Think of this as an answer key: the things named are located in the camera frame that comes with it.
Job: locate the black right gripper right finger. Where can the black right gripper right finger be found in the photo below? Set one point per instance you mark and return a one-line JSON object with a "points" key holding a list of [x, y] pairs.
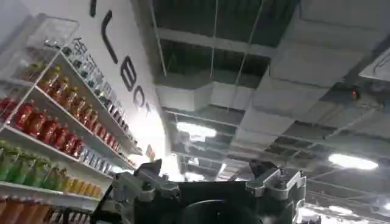
{"points": [[280, 185]]}

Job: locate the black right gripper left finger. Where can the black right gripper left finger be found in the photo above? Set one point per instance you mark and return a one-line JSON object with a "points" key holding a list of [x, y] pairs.
{"points": [[152, 182]]}

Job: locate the bright ceiling light panel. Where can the bright ceiling light panel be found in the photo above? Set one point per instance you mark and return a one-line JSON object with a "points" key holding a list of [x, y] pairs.
{"points": [[353, 161], [340, 209], [195, 129]]}

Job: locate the white shelf with bottled drinks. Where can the white shelf with bottled drinks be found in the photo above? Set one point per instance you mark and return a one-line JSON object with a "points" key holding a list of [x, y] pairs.
{"points": [[58, 134]]}

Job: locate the small red ceiling lamp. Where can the small red ceiling lamp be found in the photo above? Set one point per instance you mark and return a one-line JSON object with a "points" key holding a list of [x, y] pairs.
{"points": [[355, 94]]}

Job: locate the white hanging sign panel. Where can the white hanging sign panel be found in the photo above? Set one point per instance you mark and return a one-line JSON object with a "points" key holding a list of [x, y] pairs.
{"points": [[379, 67]]}

